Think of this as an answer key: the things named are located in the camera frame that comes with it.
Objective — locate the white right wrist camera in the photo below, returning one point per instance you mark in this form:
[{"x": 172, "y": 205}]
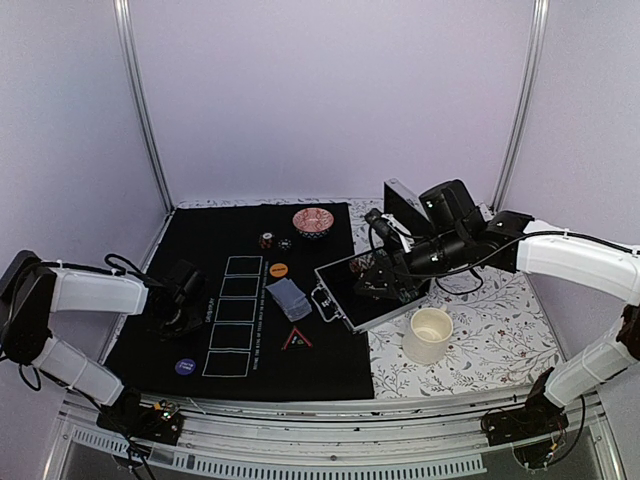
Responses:
[{"x": 405, "y": 237}]

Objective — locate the black poker table mat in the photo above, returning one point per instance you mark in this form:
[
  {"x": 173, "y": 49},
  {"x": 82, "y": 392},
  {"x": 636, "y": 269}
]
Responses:
[{"x": 238, "y": 349}]

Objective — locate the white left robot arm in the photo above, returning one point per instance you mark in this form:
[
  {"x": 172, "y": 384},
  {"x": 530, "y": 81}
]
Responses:
[{"x": 33, "y": 289}]

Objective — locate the floral white tablecloth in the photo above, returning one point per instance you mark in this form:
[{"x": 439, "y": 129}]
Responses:
[{"x": 500, "y": 336}]

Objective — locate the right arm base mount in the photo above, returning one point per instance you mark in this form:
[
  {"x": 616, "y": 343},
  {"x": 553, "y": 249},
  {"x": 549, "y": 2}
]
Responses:
[{"x": 536, "y": 417}]

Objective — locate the red triangular all-in marker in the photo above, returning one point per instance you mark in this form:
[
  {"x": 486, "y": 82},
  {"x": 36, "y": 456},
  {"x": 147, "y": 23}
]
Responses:
[{"x": 296, "y": 340}]

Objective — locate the orange big blind button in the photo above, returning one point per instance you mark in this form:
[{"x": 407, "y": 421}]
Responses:
[{"x": 278, "y": 270}]

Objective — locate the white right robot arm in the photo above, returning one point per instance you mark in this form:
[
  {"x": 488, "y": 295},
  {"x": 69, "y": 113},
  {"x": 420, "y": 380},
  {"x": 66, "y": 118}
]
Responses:
[{"x": 457, "y": 238}]

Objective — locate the right aluminium frame post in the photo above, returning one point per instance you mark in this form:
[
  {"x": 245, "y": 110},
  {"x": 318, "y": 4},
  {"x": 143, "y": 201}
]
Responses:
[{"x": 539, "y": 20}]

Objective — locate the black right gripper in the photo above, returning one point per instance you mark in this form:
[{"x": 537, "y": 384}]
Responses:
[{"x": 393, "y": 284}]

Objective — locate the red white poker chip stack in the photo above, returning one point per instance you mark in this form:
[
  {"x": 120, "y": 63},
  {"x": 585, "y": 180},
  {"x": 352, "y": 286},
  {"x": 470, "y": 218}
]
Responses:
[{"x": 360, "y": 264}]

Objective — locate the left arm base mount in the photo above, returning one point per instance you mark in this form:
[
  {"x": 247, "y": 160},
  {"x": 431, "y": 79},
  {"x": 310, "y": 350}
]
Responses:
[{"x": 161, "y": 422}]

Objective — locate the blue playing card deck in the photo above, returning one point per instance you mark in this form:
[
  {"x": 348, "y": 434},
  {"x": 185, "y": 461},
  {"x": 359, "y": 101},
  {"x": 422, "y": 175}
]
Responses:
[{"x": 290, "y": 298}]

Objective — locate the aluminium front rail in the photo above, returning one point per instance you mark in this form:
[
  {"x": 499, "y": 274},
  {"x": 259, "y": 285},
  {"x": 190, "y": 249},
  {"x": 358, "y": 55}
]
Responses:
[{"x": 408, "y": 438}]

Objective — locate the purple small blind button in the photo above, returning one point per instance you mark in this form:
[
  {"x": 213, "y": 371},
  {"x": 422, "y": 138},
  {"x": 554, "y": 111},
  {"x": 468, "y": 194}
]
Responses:
[{"x": 185, "y": 367}]

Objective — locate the left aluminium frame post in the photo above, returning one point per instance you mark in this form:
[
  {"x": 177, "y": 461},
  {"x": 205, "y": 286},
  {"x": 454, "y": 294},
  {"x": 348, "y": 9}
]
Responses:
[{"x": 125, "y": 31}]

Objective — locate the red patterned ceramic bowl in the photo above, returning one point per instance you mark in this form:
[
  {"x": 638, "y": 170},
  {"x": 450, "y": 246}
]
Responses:
[{"x": 313, "y": 223}]

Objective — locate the black poker chip stack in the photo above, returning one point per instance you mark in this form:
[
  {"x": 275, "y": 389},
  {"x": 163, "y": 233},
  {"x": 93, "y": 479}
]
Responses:
[{"x": 285, "y": 245}]

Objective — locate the white ceramic mug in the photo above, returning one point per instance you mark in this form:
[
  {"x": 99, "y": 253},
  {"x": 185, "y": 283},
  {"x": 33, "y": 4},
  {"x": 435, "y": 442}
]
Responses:
[{"x": 427, "y": 335}]

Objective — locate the aluminium frame post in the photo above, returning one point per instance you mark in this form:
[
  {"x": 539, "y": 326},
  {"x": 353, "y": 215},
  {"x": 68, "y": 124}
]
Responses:
[
  {"x": 539, "y": 20},
  {"x": 125, "y": 31}
]

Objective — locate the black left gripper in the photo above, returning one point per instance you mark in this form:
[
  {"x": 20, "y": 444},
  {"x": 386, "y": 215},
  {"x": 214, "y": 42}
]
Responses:
[{"x": 194, "y": 322}]

